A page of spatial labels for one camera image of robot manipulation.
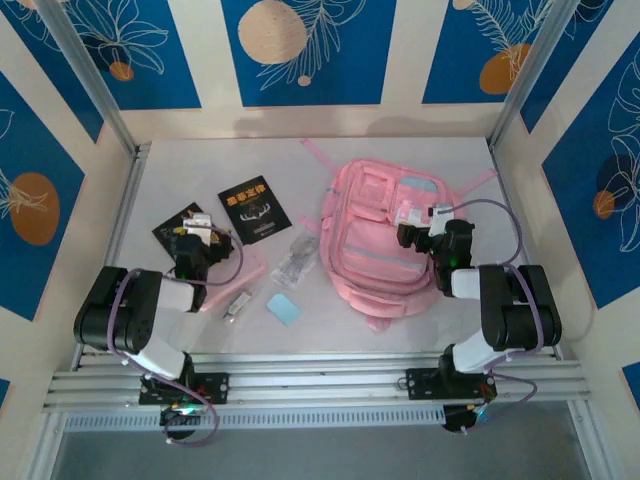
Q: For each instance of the black book with yellow print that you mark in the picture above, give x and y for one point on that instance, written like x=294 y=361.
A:
x=167 y=232

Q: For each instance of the pink translucent pencil case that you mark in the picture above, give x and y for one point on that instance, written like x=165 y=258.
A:
x=257 y=272

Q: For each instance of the black book with antler print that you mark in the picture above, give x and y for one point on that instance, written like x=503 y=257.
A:
x=255 y=210

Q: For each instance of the pink student backpack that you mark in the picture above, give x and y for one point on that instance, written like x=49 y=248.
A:
x=370 y=250

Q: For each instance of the clear plastic stationery bag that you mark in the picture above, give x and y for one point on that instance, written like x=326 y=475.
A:
x=295 y=257

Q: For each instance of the light blue eraser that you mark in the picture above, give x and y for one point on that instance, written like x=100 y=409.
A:
x=283 y=310

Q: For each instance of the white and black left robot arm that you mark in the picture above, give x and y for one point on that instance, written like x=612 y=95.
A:
x=130 y=305

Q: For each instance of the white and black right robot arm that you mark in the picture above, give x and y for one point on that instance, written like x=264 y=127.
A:
x=520 y=310

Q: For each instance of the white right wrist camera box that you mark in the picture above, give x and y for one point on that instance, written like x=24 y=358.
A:
x=440 y=220

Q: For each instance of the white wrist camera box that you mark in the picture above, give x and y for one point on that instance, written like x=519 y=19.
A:
x=440 y=220
x=197 y=227

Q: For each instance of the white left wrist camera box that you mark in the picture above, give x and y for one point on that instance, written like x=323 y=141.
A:
x=197 y=227

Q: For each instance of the aluminium left side rail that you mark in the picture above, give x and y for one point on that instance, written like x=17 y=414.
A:
x=129 y=200

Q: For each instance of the aluminium rail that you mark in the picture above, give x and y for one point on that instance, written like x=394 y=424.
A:
x=500 y=167
x=129 y=200

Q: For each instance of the aluminium right side rail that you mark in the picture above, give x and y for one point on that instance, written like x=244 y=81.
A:
x=500 y=167

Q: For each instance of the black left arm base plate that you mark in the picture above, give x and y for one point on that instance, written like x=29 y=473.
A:
x=215 y=387

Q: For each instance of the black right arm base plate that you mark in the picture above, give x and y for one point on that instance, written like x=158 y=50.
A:
x=422 y=382

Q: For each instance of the aluminium front frame rails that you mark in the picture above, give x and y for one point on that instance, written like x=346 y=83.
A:
x=320 y=385

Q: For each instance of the aluminium right corner post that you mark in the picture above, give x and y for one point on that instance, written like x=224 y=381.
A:
x=534 y=75

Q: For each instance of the aluminium corner post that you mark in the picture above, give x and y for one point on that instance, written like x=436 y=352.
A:
x=534 y=75
x=91 y=75

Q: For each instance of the aluminium left corner post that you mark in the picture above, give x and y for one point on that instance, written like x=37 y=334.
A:
x=91 y=75

